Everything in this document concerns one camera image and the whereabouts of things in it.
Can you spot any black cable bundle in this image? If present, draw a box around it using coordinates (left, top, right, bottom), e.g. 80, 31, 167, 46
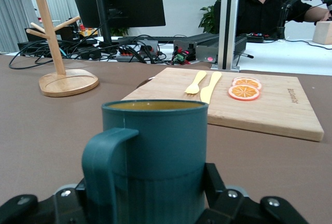
8, 34, 120, 69

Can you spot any wooden mug tree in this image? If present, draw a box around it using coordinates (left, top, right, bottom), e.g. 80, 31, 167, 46
25, 0, 100, 97

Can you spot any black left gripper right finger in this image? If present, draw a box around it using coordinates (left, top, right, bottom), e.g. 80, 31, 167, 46
203, 163, 310, 224

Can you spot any light wooden block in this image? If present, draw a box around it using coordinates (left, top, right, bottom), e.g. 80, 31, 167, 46
312, 21, 332, 45

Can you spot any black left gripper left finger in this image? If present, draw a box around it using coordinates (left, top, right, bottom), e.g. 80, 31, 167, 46
0, 178, 88, 224

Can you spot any yellow plastic knife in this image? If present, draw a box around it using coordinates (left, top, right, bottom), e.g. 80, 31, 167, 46
200, 71, 223, 104

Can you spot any bamboo cutting board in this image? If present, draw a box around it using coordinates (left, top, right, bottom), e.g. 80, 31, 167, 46
120, 67, 325, 142

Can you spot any black keyboard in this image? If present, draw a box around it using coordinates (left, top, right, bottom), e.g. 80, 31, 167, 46
118, 36, 187, 44

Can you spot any black computer monitor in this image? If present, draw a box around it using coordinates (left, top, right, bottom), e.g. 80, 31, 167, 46
66, 0, 166, 46

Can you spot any grey power strip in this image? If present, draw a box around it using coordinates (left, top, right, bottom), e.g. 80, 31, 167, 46
116, 39, 159, 63

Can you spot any teal cup with handle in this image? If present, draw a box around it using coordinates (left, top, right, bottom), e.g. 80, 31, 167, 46
81, 99, 209, 224

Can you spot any yellow emergency stop box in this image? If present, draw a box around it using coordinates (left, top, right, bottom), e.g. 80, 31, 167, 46
78, 24, 100, 38

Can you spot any aluminium profile post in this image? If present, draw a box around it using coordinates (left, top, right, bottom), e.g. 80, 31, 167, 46
210, 0, 241, 73

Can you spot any bare person forearm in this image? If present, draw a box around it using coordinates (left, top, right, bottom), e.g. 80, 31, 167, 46
305, 5, 330, 24

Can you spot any green potted plant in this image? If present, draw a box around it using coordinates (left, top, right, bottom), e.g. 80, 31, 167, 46
199, 0, 221, 35

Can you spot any person in black shirt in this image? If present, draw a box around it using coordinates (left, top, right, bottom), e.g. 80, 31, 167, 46
220, 0, 332, 39

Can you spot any yellow plastic fork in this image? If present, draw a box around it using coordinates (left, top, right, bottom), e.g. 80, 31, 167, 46
184, 71, 208, 95

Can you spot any black controller box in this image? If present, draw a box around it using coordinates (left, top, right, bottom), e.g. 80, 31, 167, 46
173, 33, 247, 62

